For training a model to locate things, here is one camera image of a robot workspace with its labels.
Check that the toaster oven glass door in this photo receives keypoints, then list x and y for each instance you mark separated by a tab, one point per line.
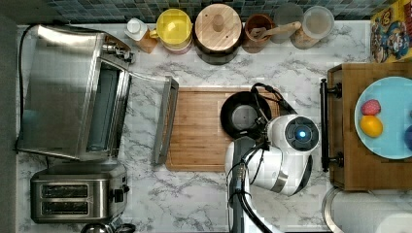
150	111

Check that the stainless steel toaster oven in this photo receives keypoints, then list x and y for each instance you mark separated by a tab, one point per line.
76	94

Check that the brown wooden utensil holder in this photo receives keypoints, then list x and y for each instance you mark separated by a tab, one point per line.
255	26

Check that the pink cup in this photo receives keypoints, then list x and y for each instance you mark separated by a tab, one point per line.
183	50

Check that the yellow mug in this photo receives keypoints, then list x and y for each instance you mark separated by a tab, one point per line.
173	29

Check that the light blue plate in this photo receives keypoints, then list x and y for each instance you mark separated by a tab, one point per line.
394	97

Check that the black bowl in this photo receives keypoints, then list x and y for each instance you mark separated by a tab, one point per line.
245	114

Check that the wooden drawer box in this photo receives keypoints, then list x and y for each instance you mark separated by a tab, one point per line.
351	166

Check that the wooden cutting board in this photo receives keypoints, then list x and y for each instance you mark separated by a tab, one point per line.
198	141

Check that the frosted grey tumbler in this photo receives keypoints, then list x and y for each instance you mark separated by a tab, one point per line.
286	13

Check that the dark canister with wooden lid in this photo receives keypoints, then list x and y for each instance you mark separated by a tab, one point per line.
217	34

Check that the purple toy fruit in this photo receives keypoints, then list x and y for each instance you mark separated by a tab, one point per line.
408	137

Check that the stainless steel two-slot toaster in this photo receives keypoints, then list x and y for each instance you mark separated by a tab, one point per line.
78	192

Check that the pink toy fruit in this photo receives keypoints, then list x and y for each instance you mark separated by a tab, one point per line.
371	107

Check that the yellow toy lemon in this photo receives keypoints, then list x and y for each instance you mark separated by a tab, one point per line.
371	126

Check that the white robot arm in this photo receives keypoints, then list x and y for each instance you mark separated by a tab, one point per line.
281	163

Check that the cereal box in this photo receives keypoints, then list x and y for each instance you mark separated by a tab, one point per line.
391	34

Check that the clear jar with cereal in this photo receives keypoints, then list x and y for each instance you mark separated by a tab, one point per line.
317	23

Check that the wooden spoon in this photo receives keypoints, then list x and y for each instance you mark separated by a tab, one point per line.
275	30

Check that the white-capped spice bottle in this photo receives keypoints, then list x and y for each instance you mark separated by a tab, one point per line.
139	33

